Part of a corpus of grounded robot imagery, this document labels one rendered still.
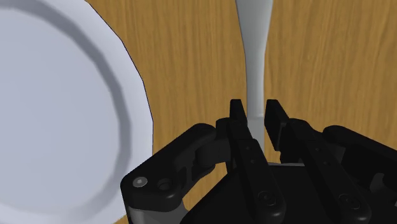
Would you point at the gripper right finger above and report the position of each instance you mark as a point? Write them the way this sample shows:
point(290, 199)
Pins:
point(319, 155)

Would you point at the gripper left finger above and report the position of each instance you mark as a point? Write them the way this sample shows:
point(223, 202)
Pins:
point(248, 155)

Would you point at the white plate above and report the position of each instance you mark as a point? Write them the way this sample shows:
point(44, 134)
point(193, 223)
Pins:
point(62, 118)

